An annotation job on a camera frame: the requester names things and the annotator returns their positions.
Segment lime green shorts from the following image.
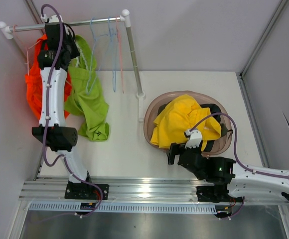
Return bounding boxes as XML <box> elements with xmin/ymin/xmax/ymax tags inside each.
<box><xmin>64</xmin><ymin>35</ymin><xmax>110</xmax><ymax>142</ymax></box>

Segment pink translucent plastic basin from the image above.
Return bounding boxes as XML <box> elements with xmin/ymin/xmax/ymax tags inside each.
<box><xmin>144</xmin><ymin>91</ymin><xmax>232</xmax><ymax>155</ymax></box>

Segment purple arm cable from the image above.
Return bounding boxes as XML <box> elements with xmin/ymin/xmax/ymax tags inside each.
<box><xmin>39</xmin><ymin>3</ymin><xmax>105</xmax><ymax>220</ymax></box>
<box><xmin>189</xmin><ymin>112</ymin><xmax>289</xmax><ymax>182</ymax></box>

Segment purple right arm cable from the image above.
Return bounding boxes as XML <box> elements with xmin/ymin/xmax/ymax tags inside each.
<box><xmin>189</xmin><ymin>112</ymin><xmax>289</xmax><ymax>182</ymax></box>

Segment white slotted cable duct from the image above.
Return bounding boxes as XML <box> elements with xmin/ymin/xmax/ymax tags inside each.
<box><xmin>29</xmin><ymin>201</ymin><xmax>217</xmax><ymax>215</ymax></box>

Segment yellow shorts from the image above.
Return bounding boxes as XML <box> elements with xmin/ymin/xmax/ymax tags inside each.
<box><xmin>149</xmin><ymin>94</ymin><xmax>222</xmax><ymax>152</ymax></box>

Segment olive green shorts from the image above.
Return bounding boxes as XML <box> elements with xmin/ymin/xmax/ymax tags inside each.
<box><xmin>219</xmin><ymin>123</ymin><xmax>234</xmax><ymax>141</ymax></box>

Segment pink hanger of navy shorts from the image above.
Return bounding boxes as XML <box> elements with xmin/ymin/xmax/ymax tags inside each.
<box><xmin>115</xmin><ymin>16</ymin><xmax>125</xmax><ymax>93</ymax></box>

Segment metal clothes rack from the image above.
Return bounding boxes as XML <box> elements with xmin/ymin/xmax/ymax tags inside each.
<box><xmin>0</xmin><ymin>9</ymin><xmax>145</xmax><ymax>122</ymax></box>

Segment aluminium mounting rail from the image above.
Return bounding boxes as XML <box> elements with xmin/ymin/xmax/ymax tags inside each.
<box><xmin>18</xmin><ymin>177</ymin><xmax>212</xmax><ymax>204</ymax></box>

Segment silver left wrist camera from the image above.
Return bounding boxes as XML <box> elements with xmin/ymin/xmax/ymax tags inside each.
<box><xmin>40</xmin><ymin>14</ymin><xmax>63</xmax><ymax>24</ymax></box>

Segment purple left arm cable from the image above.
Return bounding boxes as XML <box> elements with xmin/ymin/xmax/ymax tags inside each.
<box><xmin>39</xmin><ymin>3</ymin><xmax>105</xmax><ymax>220</ymax></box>

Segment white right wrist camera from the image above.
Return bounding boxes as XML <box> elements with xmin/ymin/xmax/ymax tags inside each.
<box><xmin>184</xmin><ymin>129</ymin><xmax>202</xmax><ymax>149</ymax></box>

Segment aluminium corner frame profile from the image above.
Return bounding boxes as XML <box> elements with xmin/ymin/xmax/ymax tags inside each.
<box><xmin>239</xmin><ymin>0</ymin><xmax>289</xmax><ymax>78</ymax></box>

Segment pink hanger of orange shorts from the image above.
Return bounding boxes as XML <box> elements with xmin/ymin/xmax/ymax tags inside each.
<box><xmin>12</xmin><ymin>24</ymin><xmax>41</xmax><ymax>75</ymax></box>

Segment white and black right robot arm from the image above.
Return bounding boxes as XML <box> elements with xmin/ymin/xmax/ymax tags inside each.
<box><xmin>166</xmin><ymin>143</ymin><xmax>289</xmax><ymax>203</ymax></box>

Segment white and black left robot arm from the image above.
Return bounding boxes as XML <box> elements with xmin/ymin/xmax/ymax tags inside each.
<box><xmin>32</xmin><ymin>22</ymin><xmax>109</xmax><ymax>202</ymax></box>

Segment orange shorts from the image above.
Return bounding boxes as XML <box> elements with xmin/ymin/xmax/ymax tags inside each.
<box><xmin>24</xmin><ymin>34</ymin><xmax>72</xmax><ymax>121</ymax></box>

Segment blue hanger of olive shorts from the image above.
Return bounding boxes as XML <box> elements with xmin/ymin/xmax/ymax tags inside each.
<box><xmin>108</xmin><ymin>16</ymin><xmax>118</xmax><ymax>93</ymax></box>

